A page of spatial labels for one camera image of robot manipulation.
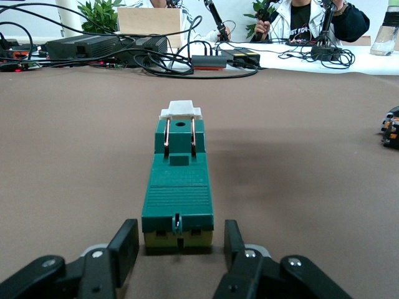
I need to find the black circuit board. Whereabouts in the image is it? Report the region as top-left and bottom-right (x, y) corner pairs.
(285, 39), (316, 48)

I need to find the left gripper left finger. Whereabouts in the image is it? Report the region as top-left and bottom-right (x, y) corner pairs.
(0, 219), (140, 299)

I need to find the large black power supply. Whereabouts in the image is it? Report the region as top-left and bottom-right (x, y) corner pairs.
(46, 34), (123, 60)

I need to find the black adapter yellow label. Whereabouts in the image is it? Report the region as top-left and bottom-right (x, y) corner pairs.
(241, 49), (261, 67)
(224, 49), (250, 67)

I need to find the green load switch white handle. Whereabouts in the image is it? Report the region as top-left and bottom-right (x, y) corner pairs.
(142, 100), (215, 249)

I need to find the green potted plant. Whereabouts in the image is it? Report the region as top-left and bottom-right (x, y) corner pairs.
(77, 0), (121, 34)
(244, 0), (283, 40)

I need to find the black hub red base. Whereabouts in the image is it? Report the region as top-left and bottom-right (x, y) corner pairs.
(191, 55), (229, 71)

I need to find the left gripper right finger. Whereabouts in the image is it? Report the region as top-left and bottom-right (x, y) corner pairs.
(211, 219), (353, 299)

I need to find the black looped cable bundle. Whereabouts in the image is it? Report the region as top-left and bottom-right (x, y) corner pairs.
(133, 15), (259, 79)

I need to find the black knob selector orange block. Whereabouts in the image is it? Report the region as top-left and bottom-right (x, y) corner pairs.
(380, 105), (399, 149)

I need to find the black control arm with base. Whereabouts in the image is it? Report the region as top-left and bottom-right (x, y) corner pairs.
(310, 0), (343, 62)

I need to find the small black power supply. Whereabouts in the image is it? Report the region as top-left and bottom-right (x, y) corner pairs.
(121, 36), (168, 68)

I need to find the person in white jacket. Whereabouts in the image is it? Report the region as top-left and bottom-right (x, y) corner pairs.
(254, 0), (371, 44)

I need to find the black device orange label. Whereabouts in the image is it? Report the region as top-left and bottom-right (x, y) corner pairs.
(0, 39), (38, 63)

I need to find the cardboard box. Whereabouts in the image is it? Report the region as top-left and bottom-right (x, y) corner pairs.
(117, 7), (183, 49)

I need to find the black cable tangle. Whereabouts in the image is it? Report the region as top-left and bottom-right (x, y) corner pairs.
(279, 46), (356, 69)

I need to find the black tangled cable bundle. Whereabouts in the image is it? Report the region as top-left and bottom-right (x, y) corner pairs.
(0, 6), (138, 72)

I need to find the clear glass bottle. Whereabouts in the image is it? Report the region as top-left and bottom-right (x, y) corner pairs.
(370, 0), (399, 57)

